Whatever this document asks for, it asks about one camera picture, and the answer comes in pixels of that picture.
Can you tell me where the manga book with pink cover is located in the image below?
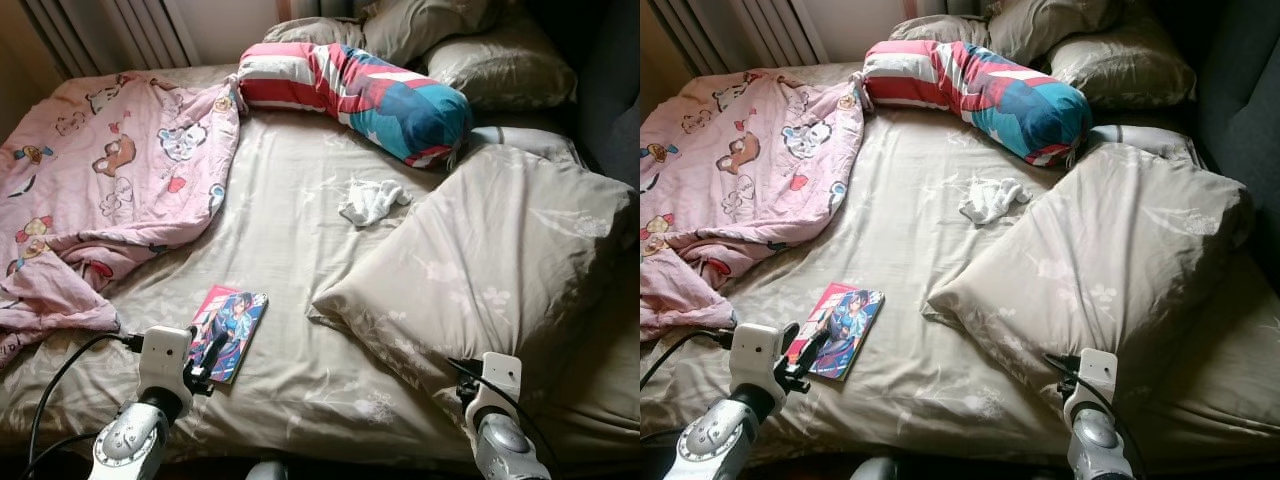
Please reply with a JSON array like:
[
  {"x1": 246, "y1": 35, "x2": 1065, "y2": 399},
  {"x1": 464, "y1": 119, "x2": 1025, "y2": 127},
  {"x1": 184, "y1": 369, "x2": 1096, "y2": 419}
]
[
  {"x1": 188, "y1": 285, "x2": 269, "y2": 385},
  {"x1": 785, "y1": 282, "x2": 886, "y2": 382}
]

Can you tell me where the pink cartoon print quilt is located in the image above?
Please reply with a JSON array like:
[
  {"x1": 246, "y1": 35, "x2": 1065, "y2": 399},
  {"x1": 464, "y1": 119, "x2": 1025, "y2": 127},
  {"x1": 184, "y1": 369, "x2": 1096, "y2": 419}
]
[
  {"x1": 640, "y1": 70, "x2": 869, "y2": 341},
  {"x1": 0, "y1": 70, "x2": 243, "y2": 366}
]

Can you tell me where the beige floral bed sheet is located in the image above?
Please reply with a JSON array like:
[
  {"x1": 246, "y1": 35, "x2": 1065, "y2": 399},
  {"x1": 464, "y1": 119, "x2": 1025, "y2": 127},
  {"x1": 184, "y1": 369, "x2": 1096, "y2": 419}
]
[
  {"x1": 0, "y1": 65, "x2": 641, "y2": 471},
  {"x1": 640, "y1": 62, "x2": 1280, "y2": 466}
]

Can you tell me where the large beige floral pillow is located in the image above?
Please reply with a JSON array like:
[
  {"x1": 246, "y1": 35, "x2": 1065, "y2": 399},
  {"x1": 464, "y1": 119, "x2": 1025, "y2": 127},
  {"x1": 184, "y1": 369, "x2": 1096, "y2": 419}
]
[
  {"x1": 308, "y1": 143, "x2": 638, "y2": 401},
  {"x1": 925, "y1": 143, "x2": 1256, "y2": 396}
]

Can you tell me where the white crumpled cloth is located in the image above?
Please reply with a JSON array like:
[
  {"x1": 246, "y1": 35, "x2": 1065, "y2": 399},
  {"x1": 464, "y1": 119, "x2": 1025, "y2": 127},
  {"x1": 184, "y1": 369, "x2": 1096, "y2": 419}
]
[
  {"x1": 338, "y1": 178, "x2": 412, "y2": 228},
  {"x1": 958, "y1": 178, "x2": 1033, "y2": 226}
]

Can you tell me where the white grey-striped pillow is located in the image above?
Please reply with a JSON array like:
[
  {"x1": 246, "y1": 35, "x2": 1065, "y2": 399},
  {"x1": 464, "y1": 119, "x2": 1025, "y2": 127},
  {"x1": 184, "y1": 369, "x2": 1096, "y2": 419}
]
[
  {"x1": 1085, "y1": 123, "x2": 1201, "y2": 166},
  {"x1": 470, "y1": 125, "x2": 581, "y2": 166}
]

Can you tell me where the red blue striped bolster pillow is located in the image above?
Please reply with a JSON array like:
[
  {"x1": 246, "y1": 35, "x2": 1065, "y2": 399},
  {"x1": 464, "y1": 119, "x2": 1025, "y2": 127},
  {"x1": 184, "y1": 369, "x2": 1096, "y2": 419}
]
[
  {"x1": 237, "y1": 42, "x2": 474, "y2": 169},
  {"x1": 862, "y1": 40, "x2": 1093, "y2": 168}
]

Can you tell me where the white radiator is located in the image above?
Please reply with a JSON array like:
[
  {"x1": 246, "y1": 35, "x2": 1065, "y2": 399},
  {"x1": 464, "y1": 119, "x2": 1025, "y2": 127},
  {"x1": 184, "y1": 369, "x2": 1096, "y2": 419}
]
[
  {"x1": 20, "y1": 0, "x2": 201, "y2": 76},
  {"x1": 645, "y1": 0, "x2": 826, "y2": 71}
]

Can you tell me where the dark grey armchair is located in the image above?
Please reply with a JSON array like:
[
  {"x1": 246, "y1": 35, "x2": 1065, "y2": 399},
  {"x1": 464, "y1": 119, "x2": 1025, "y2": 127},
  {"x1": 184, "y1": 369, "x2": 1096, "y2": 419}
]
[
  {"x1": 1195, "y1": 0, "x2": 1280, "y2": 291},
  {"x1": 575, "y1": 0, "x2": 641, "y2": 191}
]

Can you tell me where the flat beige pillow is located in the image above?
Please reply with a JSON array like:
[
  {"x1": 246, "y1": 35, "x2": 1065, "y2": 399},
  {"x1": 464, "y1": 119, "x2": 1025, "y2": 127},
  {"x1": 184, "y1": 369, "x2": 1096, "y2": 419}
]
[
  {"x1": 888, "y1": 15, "x2": 991, "y2": 46},
  {"x1": 263, "y1": 17, "x2": 366, "y2": 48}
]

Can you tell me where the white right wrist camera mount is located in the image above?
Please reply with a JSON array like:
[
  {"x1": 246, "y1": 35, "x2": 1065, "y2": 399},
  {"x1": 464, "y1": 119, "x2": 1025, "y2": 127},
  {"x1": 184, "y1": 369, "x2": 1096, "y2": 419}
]
[
  {"x1": 1063, "y1": 348, "x2": 1118, "y2": 426},
  {"x1": 468, "y1": 352, "x2": 523, "y2": 431}
]

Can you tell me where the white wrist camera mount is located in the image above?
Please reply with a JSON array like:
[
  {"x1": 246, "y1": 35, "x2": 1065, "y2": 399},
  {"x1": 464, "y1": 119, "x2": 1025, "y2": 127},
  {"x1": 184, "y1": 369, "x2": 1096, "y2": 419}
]
[
  {"x1": 137, "y1": 326, "x2": 196, "y2": 419},
  {"x1": 1063, "y1": 348, "x2": 1118, "y2": 426},
  {"x1": 468, "y1": 352, "x2": 523, "y2": 431},
  {"x1": 728, "y1": 322, "x2": 788, "y2": 416}
]

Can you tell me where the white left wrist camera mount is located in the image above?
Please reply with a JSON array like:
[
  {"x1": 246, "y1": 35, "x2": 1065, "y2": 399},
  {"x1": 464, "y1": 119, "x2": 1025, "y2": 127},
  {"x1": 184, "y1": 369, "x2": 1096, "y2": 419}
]
[
  {"x1": 728, "y1": 322, "x2": 788, "y2": 416},
  {"x1": 137, "y1": 326, "x2": 196, "y2": 419}
]

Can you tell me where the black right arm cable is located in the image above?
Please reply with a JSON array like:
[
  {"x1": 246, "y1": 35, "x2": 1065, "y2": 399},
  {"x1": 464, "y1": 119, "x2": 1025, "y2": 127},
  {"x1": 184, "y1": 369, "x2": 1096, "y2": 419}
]
[
  {"x1": 1075, "y1": 375, "x2": 1151, "y2": 480},
  {"x1": 480, "y1": 375, "x2": 561, "y2": 480}
]

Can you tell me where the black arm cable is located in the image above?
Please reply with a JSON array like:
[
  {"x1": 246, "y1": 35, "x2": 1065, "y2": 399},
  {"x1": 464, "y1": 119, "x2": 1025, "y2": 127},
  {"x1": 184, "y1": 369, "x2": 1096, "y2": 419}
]
[
  {"x1": 25, "y1": 333, "x2": 146, "y2": 471},
  {"x1": 1075, "y1": 375, "x2": 1151, "y2": 480},
  {"x1": 480, "y1": 375, "x2": 561, "y2": 480},
  {"x1": 640, "y1": 328, "x2": 736, "y2": 391}
]

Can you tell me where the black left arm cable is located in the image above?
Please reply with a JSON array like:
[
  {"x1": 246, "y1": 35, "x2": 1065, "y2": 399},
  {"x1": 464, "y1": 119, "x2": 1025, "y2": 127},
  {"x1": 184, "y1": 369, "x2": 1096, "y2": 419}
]
[
  {"x1": 640, "y1": 328, "x2": 736, "y2": 391},
  {"x1": 25, "y1": 333, "x2": 146, "y2": 471}
]

